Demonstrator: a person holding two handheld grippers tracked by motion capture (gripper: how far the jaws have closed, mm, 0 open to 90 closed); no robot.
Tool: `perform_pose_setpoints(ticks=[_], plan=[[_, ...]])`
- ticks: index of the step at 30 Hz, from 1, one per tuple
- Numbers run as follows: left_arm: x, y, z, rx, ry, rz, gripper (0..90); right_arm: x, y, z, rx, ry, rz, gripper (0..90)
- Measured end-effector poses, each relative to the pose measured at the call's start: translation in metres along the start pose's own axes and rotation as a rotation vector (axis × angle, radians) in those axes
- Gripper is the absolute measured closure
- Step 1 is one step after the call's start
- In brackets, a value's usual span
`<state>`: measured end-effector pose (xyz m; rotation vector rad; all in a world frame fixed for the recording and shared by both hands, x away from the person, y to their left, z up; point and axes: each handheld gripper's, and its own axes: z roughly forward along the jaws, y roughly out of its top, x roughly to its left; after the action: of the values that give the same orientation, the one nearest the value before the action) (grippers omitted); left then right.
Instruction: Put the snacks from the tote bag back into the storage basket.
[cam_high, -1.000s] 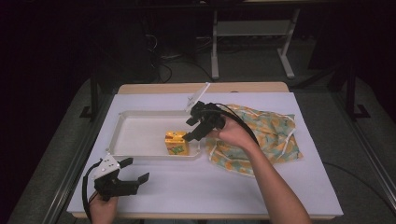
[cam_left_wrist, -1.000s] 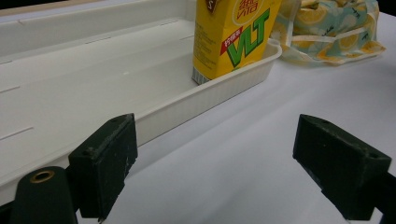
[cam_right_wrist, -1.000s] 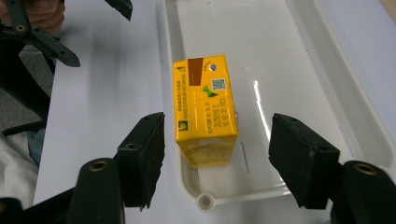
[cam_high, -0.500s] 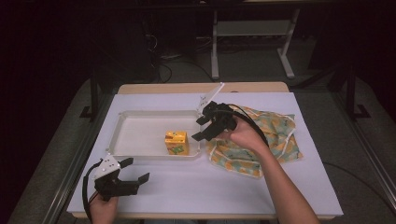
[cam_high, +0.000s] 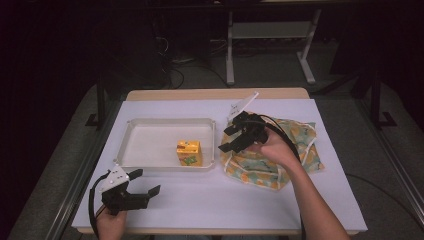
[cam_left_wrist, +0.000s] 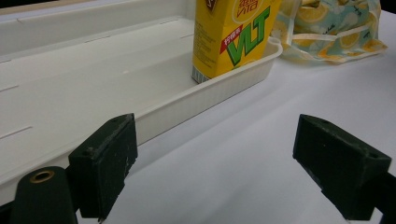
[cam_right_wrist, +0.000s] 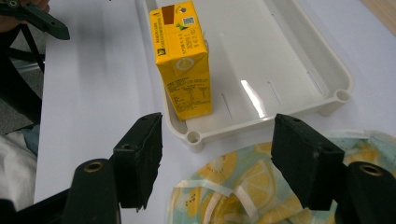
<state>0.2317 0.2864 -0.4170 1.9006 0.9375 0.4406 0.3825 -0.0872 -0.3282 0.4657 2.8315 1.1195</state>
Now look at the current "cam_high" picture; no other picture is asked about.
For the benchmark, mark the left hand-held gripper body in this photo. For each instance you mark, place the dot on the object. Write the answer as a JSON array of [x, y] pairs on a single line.
[[116, 196]]

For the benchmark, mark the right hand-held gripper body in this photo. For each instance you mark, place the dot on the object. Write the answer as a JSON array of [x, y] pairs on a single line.
[[248, 130]]

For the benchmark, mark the white plastic tray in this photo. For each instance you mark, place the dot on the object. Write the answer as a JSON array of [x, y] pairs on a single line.
[[150, 146]]

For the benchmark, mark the yellow drink carton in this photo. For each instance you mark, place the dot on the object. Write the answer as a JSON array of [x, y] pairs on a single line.
[[190, 153]]

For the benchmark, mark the lemon print cloth bag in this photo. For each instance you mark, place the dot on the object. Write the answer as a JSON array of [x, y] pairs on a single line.
[[300, 133]]

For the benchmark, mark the person's left hand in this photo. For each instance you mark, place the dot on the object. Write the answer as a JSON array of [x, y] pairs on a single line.
[[111, 223]]

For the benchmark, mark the person's right hand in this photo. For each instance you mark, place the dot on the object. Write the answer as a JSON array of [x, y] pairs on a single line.
[[276, 150]]

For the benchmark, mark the black metal stand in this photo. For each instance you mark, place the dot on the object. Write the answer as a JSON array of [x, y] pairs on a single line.
[[101, 103], [376, 103]]

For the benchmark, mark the metal floor rail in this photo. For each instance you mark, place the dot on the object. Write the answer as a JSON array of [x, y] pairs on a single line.
[[393, 156], [76, 176]]

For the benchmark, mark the white metal table frame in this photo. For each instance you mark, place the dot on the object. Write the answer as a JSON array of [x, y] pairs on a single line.
[[266, 30]]

